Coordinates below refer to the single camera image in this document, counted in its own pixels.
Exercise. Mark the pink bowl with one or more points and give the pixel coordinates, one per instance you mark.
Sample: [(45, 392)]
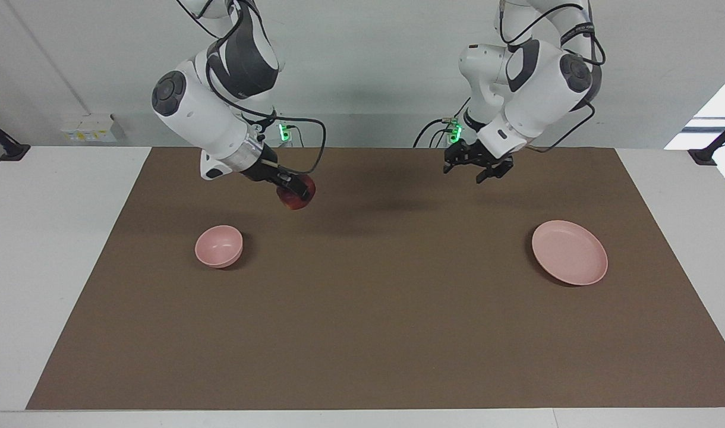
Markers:
[(218, 245)]

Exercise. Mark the dark red apple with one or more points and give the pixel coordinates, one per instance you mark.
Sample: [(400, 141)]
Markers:
[(294, 203)]

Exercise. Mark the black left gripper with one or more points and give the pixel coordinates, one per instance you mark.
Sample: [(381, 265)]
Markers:
[(478, 153)]

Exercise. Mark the brown table mat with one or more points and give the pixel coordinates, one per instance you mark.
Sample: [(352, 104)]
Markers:
[(368, 309)]

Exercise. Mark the white wall socket box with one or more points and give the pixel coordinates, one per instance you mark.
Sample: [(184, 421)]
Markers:
[(92, 128)]

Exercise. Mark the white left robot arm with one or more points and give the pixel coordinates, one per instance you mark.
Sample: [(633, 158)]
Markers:
[(541, 89)]

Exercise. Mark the black camera stand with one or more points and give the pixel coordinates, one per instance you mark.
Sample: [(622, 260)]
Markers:
[(710, 151), (9, 148)]

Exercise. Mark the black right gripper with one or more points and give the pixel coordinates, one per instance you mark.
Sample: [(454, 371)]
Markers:
[(266, 171)]

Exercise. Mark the pink plate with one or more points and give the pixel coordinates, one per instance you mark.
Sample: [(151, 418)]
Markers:
[(570, 252)]

